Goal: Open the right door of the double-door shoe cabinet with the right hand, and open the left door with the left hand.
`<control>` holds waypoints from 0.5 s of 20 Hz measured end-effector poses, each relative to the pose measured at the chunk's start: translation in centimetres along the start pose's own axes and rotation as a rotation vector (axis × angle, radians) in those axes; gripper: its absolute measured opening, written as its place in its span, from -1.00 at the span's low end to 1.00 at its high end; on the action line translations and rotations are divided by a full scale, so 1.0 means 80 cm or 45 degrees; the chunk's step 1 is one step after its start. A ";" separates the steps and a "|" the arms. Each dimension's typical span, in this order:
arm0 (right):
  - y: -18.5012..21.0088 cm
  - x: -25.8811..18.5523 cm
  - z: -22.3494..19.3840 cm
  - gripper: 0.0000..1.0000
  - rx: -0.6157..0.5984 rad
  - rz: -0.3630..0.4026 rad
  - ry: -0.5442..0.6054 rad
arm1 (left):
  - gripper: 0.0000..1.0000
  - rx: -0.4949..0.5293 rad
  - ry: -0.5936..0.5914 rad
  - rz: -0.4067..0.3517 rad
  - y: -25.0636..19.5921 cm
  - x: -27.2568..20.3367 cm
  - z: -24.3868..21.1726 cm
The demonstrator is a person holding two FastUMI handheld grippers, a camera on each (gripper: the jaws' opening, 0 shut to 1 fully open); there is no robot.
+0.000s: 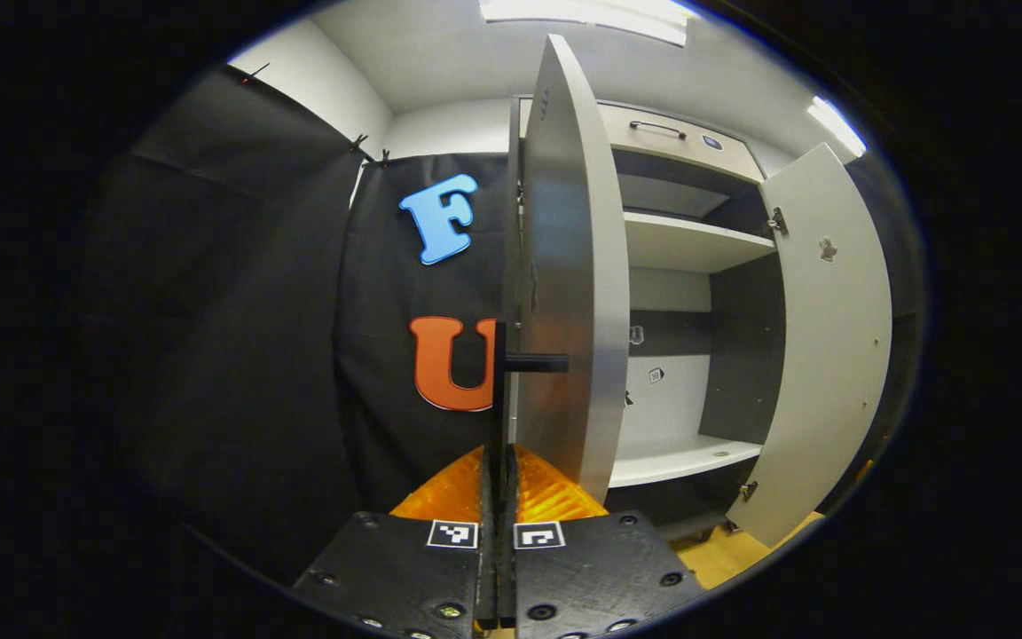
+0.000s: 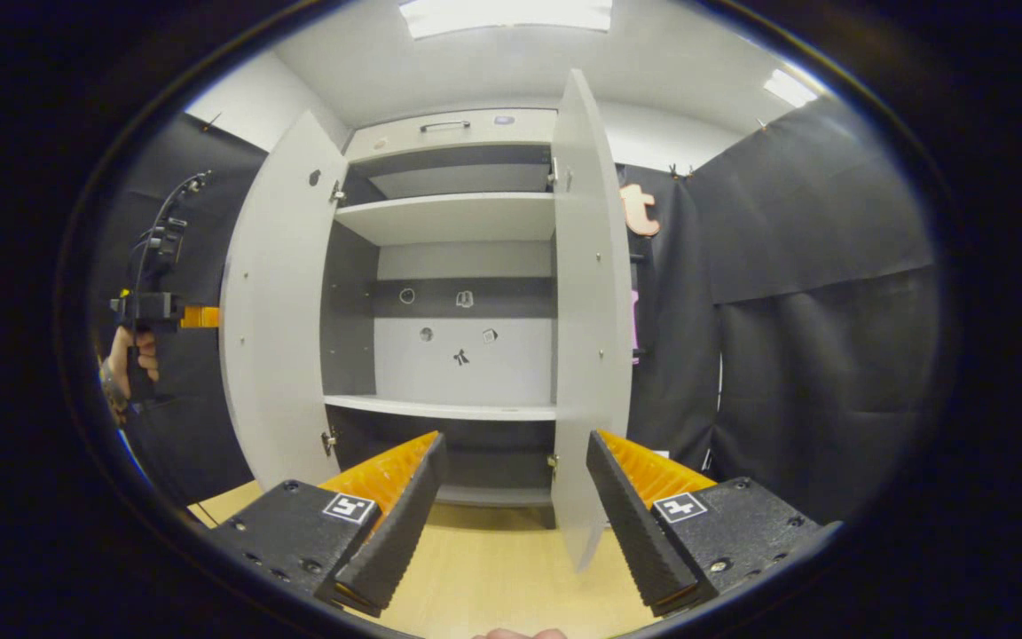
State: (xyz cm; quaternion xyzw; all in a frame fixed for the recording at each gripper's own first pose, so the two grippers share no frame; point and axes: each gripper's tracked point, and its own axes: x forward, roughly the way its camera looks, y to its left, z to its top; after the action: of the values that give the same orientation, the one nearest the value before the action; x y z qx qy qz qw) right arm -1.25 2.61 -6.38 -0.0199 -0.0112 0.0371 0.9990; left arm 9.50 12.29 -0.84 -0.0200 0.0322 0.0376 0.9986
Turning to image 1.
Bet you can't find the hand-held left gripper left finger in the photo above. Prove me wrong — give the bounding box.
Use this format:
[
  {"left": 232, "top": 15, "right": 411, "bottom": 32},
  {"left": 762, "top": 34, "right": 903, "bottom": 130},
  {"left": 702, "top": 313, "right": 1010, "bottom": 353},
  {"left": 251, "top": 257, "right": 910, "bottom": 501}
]
[{"left": 291, "top": 444, "right": 499, "bottom": 639}]

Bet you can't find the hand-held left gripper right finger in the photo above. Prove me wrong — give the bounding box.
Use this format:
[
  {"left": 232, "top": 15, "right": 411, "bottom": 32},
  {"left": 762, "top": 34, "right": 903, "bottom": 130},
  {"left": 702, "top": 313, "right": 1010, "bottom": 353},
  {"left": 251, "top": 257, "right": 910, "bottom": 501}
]
[{"left": 500, "top": 442, "right": 709, "bottom": 639}]

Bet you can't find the grey cabinet door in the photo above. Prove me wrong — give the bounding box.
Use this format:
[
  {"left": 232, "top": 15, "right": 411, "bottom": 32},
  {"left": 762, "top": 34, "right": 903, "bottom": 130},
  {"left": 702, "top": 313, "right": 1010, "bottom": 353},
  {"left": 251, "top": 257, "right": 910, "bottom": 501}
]
[
  {"left": 493, "top": 34, "right": 632, "bottom": 505},
  {"left": 726, "top": 142, "right": 893, "bottom": 548}
]

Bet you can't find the grey double-door shoe cabinet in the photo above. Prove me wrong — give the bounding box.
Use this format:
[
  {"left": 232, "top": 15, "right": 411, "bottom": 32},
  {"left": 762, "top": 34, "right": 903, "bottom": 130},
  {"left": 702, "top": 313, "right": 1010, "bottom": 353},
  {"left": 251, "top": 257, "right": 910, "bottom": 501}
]
[{"left": 504, "top": 94, "right": 787, "bottom": 544}]

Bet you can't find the white cabinet shelf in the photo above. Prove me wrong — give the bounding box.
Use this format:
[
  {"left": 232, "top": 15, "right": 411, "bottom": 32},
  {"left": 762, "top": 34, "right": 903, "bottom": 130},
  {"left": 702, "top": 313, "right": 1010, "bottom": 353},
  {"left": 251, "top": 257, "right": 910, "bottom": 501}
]
[
  {"left": 609, "top": 435, "right": 763, "bottom": 489},
  {"left": 622, "top": 210, "right": 778, "bottom": 274}
]

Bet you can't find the grey cabinet drawer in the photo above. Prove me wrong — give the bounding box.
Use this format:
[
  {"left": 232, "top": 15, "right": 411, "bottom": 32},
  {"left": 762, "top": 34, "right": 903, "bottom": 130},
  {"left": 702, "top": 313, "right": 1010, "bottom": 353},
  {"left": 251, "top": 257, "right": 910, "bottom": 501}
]
[{"left": 595, "top": 102, "right": 767, "bottom": 185}]

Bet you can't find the black backdrop cloth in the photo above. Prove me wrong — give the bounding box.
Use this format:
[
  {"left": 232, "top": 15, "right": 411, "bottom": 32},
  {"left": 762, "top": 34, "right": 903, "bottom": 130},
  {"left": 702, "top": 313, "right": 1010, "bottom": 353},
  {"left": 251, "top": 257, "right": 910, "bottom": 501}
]
[{"left": 76, "top": 64, "right": 929, "bottom": 587}]

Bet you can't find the small ceiling light panel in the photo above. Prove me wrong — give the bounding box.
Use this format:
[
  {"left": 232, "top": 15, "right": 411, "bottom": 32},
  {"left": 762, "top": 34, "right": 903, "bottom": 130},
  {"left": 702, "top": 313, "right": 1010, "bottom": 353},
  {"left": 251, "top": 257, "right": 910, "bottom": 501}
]
[{"left": 807, "top": 95, "right": 868, "bottom": 159}]

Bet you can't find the long ceiling light panel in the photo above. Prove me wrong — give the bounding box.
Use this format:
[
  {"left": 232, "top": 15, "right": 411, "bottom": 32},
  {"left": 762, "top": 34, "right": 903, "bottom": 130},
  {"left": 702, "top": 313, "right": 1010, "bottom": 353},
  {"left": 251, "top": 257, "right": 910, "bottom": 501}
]
[{"left": 478, "top": 0, "right": 700, "bottom": 47}]

